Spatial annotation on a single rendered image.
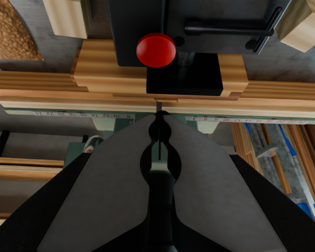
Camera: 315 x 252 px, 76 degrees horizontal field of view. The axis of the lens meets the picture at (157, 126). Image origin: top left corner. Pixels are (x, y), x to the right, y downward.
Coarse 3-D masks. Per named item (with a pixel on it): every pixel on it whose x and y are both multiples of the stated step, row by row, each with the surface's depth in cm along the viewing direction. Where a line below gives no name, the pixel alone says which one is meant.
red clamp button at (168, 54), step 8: (144, 40) 14; (152, 40) 14; (160, 40) 14; (168, 40) 14; (136, 48) 15; (144, 48) 15; (152, 48) 15; (160, 48) 15; (168, 48) 15; (144, 56) 15; (152, 56) 15; (160, 56) 15; (168, 56) 15; (152, 64) 16; (160, 64) 16
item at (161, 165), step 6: (138, 114) 27; (144, 114) 27; (174, 114) 27; (180, 114) 27; (180, 120) 27; (156, 144) 25; (162, 144) 25; (156, 150) 24; (162, 150) 24; (156, 156) 24; (162, 156) 24; (156, 162) 24; (162, 162) 24; (156, 168) 26; (162, 168) 26
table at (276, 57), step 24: (24, 0) 24; (96, 0) 24; (24, 24) 27; (48, 24) 27; (96, 24) 27; (48, 48) 30; (72, 48) 30; (264, 48) 30; (288, 48) 30; (312, 48) 30; (264, 72) 34; (288, 72) 34; (312, 72) 34
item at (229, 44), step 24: (120, 0) 13; (144, 0) 13; (168, 0) 14; (192, 0) 14; (216, 0) 14; (240, 0) 14; (264, 0) 14; (288, 0) 14; (120, 24) 15; (144, 24) 15; (168, 24) 16; (216, 24) 16; (240, 24) 16; (264, 24) 16; (120, 48) 17; (192, 48) 18; (216, 48) 18; (240, 48) 18
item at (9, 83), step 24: (0, 72) 34; (24, 72) 35; (48, 72) 35; (24, 96) 34; (48, 96) 34; (72, 96) 34; (96, 96) 34; (120, 96) 34; (240, 96) 34; (264, 96) 34; (288, 96) 34; (312, 96) 34
